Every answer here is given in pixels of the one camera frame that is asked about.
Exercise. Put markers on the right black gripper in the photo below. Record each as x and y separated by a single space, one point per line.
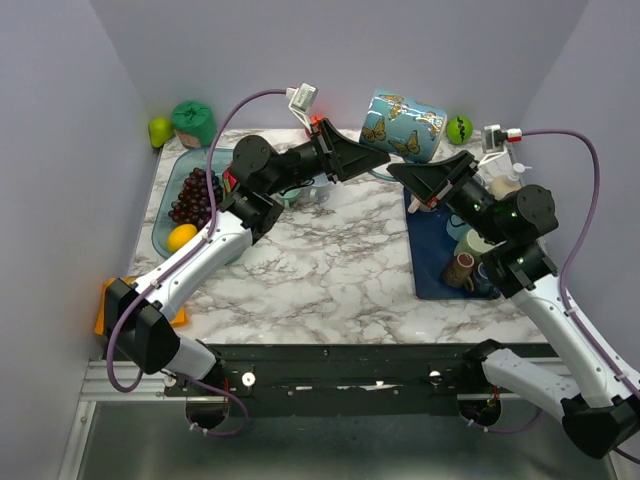
429 180

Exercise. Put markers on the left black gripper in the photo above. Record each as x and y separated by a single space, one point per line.
347 157

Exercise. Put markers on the pink mug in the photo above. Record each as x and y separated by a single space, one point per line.
416 205

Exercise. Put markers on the grey blue mug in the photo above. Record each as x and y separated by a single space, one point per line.
319 190

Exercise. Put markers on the blue butterfly mug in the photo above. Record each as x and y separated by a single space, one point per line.
402 126

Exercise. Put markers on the mint green mug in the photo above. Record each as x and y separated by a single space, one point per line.
289 197

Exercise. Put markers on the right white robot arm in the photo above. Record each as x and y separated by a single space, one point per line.
598 407

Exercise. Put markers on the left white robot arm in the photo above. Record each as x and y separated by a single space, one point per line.
137 315

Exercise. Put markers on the light blue faceted mug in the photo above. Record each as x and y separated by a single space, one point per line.
456 227

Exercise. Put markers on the olive green mug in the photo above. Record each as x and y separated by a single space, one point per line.
473 244

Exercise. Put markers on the brown patterned mug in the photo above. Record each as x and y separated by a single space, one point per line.
458 273

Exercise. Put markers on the dark blue mug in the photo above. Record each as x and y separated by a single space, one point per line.
483 287

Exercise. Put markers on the red apple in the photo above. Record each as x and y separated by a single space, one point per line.
315 121

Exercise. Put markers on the green striped ball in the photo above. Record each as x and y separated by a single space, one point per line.
459 130

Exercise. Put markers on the dark blue tray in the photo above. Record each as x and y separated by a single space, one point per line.
431 250

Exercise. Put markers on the cream soap pump bottle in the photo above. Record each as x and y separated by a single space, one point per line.
506 184

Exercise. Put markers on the red dragon fruit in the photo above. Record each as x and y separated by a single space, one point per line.
228 182

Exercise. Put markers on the dark purple grapes bunch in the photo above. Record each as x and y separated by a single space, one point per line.
192 205

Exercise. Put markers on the teal transparent fruit tray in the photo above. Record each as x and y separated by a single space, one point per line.
183 166

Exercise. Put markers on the yellow mango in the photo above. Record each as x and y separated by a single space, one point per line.
180 236

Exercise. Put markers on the green pear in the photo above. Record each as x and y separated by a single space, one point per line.
160 130

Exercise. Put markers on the orange snack bag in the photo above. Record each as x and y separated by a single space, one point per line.
180 320

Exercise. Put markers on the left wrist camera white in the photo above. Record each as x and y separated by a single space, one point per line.
300 100

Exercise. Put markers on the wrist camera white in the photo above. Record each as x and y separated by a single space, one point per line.
495 141
300 100

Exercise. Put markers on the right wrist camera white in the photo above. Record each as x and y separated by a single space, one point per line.
495 141

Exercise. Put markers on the black table front rail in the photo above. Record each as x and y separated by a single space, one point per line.
351 380

